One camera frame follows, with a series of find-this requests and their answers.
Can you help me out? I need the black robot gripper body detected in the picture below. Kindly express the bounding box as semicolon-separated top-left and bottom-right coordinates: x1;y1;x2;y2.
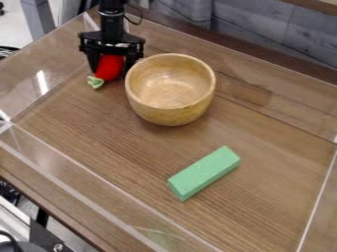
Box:
79;31;145;59

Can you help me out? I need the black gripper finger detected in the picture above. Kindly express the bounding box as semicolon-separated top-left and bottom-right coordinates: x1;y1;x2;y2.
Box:
85;49;100;72
123;53;143;74

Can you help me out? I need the red plush strawberry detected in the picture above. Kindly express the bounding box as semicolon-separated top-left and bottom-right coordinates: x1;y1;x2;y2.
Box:
87;55;124;90

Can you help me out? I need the light wooden bowl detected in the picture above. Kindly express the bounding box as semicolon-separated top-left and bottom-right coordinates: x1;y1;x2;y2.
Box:
125;53;215;127

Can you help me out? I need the grey table leg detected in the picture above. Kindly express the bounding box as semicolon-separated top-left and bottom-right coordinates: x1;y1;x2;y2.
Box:
20;0;54;40

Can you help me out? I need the green rectangular block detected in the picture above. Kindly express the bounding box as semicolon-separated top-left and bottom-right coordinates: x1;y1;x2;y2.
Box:
167;146;240;202

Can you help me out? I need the clear acrylic tray wall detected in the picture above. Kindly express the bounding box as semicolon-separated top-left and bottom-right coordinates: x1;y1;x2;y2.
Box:
0;13;337;252

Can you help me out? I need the black metal bracket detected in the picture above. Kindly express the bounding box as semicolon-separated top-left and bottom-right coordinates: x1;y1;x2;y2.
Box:
29;220;75;252

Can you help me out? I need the black cable bottom left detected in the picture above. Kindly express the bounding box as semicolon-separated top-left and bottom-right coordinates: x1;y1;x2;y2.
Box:
0;229;24;252

